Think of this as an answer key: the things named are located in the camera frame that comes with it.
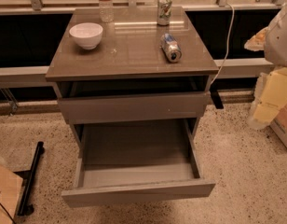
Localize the grey drawer cabinet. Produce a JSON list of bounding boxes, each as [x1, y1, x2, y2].
[[46, 7, 218, 141]]

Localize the open grey bottom drawer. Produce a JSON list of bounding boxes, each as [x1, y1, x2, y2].
[[61, 119, 215, 207]]

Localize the black metal bar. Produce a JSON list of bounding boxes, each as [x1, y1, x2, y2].
[[18, 141, 45, 216]]

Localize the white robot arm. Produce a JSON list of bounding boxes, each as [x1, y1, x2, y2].
[[244, 3, 287, 130]]

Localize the grey middle drawer front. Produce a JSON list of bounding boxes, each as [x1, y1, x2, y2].
[[58, 92, 210, 124]]

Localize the silver blue redbull can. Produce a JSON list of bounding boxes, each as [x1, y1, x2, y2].
[[160, 33, 182, 63]]

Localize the white ceramic bowl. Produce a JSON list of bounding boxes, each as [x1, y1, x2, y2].
[[69, 22, 103, 49]]

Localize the cardboard box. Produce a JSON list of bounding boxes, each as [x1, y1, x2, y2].
[[270, 105, 287, 147]]

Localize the black cabinet bracket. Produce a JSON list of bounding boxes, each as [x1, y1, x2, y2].
[[211, 90, 224, 109]]

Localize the light wooden board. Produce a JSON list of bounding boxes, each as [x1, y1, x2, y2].
[[0, 165, 23, 224]]

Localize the black cable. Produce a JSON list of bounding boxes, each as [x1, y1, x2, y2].
[[0, 191, 17, 224]]

